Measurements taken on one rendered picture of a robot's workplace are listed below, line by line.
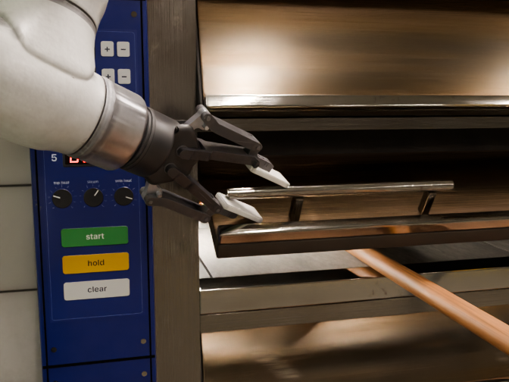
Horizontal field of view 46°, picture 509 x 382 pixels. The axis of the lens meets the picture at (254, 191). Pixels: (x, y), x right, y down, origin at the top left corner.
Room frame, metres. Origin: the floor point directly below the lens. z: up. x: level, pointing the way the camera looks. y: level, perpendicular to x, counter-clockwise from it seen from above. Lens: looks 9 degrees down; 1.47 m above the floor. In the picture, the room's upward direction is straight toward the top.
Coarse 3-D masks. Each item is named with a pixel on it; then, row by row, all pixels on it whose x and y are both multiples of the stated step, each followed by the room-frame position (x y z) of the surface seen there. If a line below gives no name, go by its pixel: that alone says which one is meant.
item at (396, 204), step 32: (288, 160) 0.95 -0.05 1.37; (320, 160) 0.96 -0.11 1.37; (352, 160) 0.97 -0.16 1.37; (384, 160) 0.99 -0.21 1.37; (416, 160) 1.00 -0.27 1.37; (448, 160) 1.01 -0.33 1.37; (480, 160) 1.02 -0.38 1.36; (224, 192) 0.86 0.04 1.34; (416, 192) 0.92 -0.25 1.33; (448, 192) 0.93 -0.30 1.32; (480, 192) 0.94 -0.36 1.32; (224, 224) 0.80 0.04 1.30; (224, 256) 0.78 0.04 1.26
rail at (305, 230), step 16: (240, 224) 0.78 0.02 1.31; (256, 224) 0.78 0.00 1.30; (272, 224) 0.78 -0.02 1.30; (288, 224) 0.79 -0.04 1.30; (304, 224) 0.79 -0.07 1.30; (320, 224) 0.80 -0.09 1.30; (336, 224) 0.80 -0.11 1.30; (352, 224) 0.80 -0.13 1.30; (368, 224) 0.81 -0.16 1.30; (384, 224) 0.81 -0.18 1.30; (400, 224) 0.82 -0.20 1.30; (416, 224) 0.82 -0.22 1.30; (432, 224) 0.83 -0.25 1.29; (448, 224) 0.84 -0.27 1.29; (464, 224) 0.85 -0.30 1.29; (480, 224) 0.85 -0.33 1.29; (496, 224) 0.86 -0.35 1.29; (224, 240) 0.76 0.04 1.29; (240, 240) 0.77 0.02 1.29; (256, 240) 0.77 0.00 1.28; (272, 240) 0.78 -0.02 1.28
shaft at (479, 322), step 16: (368, 256) 1.00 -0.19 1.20; (384, 256) 0.97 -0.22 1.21; (384, 272) 0.94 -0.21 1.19; (400, 272) 0.90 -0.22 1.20; (416, 288) 0.84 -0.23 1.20; (432, 288) 0.81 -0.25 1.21; (432, 304) 0.80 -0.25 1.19; (448, 304) 0.76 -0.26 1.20; (464, 304) 0.74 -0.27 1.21; (464, 320) 0.72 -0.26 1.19; (480, 320) 0.70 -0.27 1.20; (496, 320) 0.69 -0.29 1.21; (480, 336) 0.69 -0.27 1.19; (496, 336) 0.66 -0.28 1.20
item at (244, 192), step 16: (240, 192) 0.78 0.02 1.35; (256, 192) 0.78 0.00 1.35; (272, 192) 0.79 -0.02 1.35; (288, 192) 0.79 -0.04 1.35; (304, 192) 0.80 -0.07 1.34; (320, 192) 0.80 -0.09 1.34; (336, 192) 0.81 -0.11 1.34; (352, 192) 0.82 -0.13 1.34; (368, 192) 0.82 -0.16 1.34; (384, 192) 0.83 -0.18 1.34; (400, 192) 0.84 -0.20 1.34; (432, 192) 0.85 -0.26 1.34
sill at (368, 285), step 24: (408, 264) 1.04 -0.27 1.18; (432, 264) 1.04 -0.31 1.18; (456, 264) 1.04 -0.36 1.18; (480, 264) 1.04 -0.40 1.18; (504, 264) 1.04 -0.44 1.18; (216, 288) 0.90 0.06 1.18; (240, 288) 0.90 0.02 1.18; (264, 288) 0.91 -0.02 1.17; (288, 288) 0.92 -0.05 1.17; (312, 288) 0.93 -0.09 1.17; (336, 288) 0.94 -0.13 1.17; (360, 288) 0.95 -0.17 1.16; (384, 288) 0.96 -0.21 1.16; (456, 288) 1.00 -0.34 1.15; (480, 288) 1.01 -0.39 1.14; (216, 312) 0.89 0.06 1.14
